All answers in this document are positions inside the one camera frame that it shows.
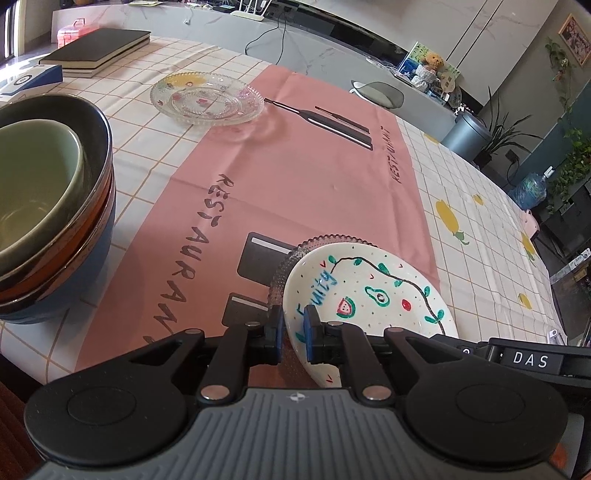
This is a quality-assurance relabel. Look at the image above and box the white round stool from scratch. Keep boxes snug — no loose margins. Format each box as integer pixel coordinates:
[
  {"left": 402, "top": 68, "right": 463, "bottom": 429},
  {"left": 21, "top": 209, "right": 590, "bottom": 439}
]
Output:
[{"left": 350, "top": 80, "right": 404, "bottom": 109}]

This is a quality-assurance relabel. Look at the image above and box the black cable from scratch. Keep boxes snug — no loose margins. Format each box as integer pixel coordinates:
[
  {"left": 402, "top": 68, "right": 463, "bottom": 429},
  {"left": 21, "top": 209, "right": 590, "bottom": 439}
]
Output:
[{"left": 245, "top": 21, "right": 296, "bottom": 63}]

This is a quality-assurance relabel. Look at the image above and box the hanging vine plant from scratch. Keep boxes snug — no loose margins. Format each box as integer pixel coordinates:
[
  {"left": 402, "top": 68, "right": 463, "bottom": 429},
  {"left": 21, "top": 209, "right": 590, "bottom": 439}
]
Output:
[{"left": 545, "top": 39, "right": 578, "bottom": 121}]

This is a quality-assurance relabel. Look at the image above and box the black hardcover book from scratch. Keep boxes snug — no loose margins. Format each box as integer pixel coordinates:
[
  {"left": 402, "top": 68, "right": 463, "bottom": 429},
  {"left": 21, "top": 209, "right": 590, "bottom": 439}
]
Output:
[{"left": 39, "top": 28, "right": 152, "bottom": 70}]

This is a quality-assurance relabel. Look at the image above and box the framed wall picture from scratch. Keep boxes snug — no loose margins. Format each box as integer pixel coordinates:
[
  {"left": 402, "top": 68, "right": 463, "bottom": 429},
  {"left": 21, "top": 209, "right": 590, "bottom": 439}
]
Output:
[{"left": 558, "top": 14, "right": 591, "bottom": 55}]

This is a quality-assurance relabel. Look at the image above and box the white fruit-print plate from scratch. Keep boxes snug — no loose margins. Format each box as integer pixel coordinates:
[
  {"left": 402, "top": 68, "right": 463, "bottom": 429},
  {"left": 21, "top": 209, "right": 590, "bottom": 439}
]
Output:
[{"left": 283, "top": 244, "right": 459, "bottom": 388}]

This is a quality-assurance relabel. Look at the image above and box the blue water bottle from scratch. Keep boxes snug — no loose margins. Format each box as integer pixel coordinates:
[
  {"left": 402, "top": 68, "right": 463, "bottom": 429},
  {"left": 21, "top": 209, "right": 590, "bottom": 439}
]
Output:
[{"left": 508, "top": 168, "right": 555, "bottom": 210}]

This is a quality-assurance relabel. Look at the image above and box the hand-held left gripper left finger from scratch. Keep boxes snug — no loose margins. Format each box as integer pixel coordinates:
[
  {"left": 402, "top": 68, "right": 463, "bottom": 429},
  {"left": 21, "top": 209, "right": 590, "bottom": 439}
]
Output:
[{"left": 129, "top": 305, "right": 284, "bottom": 406}]

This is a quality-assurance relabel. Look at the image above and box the small clear glass plate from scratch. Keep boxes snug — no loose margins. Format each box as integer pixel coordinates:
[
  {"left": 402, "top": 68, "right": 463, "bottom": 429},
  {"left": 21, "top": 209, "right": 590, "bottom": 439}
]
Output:
[{"left": 270, "top": 233, "right": 384, "bottom": 377}]

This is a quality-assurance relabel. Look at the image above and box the white and blue box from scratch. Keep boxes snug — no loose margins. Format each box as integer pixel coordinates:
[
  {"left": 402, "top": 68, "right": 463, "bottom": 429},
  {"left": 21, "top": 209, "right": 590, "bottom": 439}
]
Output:
[{"left": 0, "top": 65, "right": 63, "bottom": 100}]

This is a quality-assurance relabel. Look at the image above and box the green ceramic bowl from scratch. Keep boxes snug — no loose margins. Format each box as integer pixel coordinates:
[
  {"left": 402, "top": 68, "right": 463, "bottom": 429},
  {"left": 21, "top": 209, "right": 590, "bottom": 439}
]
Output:
[{"left": 0, "top": 119, "right": 86, "bottom": 275}]

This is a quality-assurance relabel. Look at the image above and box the teddy bear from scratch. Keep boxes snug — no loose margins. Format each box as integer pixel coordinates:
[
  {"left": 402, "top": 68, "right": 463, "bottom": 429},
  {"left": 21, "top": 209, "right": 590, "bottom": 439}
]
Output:
[{"left": 413, "top": 52, "right": 441, "bottom": 86}]

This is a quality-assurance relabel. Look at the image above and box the white router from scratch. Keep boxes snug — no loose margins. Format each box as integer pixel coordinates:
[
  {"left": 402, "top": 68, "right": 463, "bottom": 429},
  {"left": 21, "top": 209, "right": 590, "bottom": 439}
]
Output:
[{"left": 231, "top": 0, "right": 273, "bottom": 21}]

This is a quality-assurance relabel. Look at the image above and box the pink plastic box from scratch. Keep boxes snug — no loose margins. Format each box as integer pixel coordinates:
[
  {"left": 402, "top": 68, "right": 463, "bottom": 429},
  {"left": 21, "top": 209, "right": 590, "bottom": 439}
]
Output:
[{"left": 56, "top": 18, "right": 100, "bottom": 47}]

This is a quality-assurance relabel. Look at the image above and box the pink placemat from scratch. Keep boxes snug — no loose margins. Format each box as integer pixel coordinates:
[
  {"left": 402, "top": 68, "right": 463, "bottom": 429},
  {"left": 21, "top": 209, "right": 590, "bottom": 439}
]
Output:
[{"left": 74, "top": 69, "right": 441, "bottom": 384}]

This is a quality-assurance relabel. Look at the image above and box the colourful picture card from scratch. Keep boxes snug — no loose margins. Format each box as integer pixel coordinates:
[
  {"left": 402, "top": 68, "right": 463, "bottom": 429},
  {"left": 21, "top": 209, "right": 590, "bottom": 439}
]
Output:
[{"left": 398, "top": 41, "right": 460, "bottom": 88}]

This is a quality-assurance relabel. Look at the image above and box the grey trash can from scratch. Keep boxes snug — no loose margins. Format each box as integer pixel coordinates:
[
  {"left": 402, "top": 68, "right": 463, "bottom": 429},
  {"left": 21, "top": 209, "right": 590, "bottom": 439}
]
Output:
[{"left": 441, "top": 112, "right": 492, "bottom": 160}]

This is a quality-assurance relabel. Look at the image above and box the leafy green plant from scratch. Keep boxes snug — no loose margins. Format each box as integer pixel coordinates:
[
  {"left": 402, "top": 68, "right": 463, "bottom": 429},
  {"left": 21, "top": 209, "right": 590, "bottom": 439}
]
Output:
[{"left": 549, "top": 129, "right": 591, "bottom": 213}]

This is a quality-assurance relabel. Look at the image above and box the lemon-print checked tablecloth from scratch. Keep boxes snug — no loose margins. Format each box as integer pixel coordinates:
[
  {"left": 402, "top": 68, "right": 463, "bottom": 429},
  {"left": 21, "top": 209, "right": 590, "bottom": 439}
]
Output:
[{"left": 0, "top": 34, "right": 566, "bottom": 388}]

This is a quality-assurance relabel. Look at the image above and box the pink piggy figure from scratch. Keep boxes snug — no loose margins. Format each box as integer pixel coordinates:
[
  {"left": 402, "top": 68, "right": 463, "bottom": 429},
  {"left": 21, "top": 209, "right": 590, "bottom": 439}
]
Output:
[{"left": 519, "top": 210, "right": 540, "bottom": 238}]

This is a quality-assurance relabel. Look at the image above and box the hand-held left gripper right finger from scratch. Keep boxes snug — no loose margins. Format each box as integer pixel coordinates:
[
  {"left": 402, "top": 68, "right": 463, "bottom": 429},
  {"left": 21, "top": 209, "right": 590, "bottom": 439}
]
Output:
[{"left": 304, "top": 305, "right": 465, "bottom": 406}]

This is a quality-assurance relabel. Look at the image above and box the large floral glass plate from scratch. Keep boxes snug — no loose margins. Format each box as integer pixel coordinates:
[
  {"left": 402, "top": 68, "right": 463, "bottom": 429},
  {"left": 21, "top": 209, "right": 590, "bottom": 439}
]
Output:
[{"left": 150, "top": 71, "right": 265, "bottom": 127}]

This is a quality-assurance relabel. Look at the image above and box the grey marble cabinet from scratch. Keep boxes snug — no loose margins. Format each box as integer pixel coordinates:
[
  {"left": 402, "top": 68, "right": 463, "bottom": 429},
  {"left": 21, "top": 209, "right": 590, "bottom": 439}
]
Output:
[{"left": 51, "top": 0, "right": 472, "bottom": 158}]

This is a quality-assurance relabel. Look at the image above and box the spiky potted plant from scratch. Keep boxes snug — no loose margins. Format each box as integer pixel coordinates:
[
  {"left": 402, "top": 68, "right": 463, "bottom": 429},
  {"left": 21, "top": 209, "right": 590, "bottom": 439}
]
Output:
[{"left": 475, "top": 88, "right": 541, "bottom": 162}]

